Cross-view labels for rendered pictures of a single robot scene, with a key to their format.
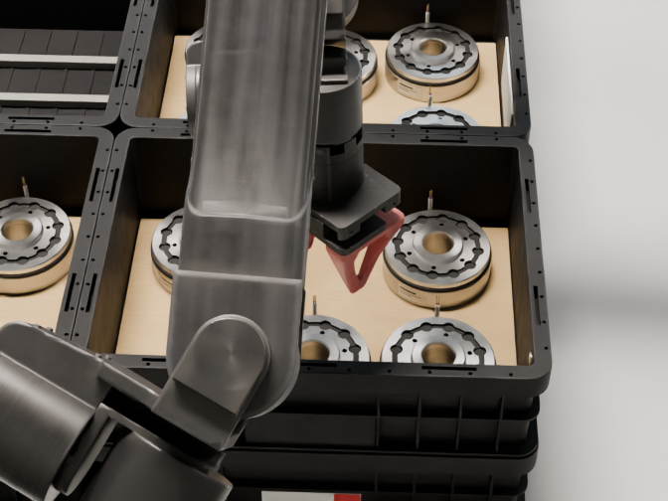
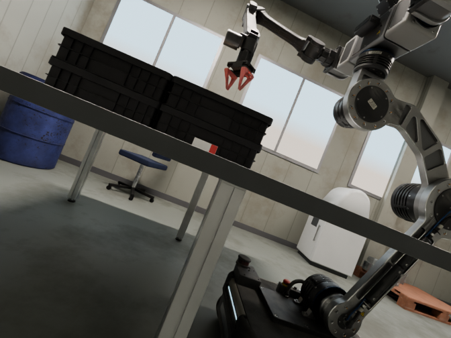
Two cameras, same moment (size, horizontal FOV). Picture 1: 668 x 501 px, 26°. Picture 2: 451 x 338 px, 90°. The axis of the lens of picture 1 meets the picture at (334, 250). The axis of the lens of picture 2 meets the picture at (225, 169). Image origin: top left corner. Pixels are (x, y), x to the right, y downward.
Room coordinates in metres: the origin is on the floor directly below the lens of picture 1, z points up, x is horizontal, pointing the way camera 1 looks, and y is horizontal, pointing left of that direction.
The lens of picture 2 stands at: (-0.06, 0.02, 0.67)
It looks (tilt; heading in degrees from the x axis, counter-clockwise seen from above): 1 degrees up; 353
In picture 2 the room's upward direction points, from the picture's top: 22 degrees clockwise
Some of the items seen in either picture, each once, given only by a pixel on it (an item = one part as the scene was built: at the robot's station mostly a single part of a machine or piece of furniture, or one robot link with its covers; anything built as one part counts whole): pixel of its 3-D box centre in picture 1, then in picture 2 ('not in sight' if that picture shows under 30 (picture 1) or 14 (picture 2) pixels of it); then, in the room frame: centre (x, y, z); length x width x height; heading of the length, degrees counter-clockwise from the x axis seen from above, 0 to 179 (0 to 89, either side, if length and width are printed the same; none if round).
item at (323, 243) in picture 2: not in sight; (335, 226); (2.88, -2.10, 0.58); 0.65 x 0.54 x 1.16; 90
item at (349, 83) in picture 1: (315, 95); (247, 47); (0.82, 0.01, 1.17); 0.07 x 0.06 x 0.07; 91
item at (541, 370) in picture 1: (316, 251); (220, 110); (0.91, 0.02, 0.92); 0.40 x 0.30 x 0.02; 88
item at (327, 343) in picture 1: (312, 355); not in sight; (0.83, 0.02, 0.86); 0.05 x 0.05 x 0.01
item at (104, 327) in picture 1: (317, 290); (216, 121); (0.91, 0.02, 0.87); 0.40 x 0.30 x 0.11; 88
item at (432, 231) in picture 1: (437, 245); not in sight; (0.97, -0.10, 0.86); 0.05 x 0.05 x 0.01
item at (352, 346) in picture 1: (312, 358); not in sight; (0.83, 0.02, 0.86); 0.10 x 0.10 x 0.01
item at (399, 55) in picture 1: (432, 52); not in sight; (1.27, -0.11, 0.86); 0.10 x 0.10 x 0.01
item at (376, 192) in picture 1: (325, 159); (243, 62); (0.82, 0.01, 1.11); 0.10 x 0.07 x 0.07; 43
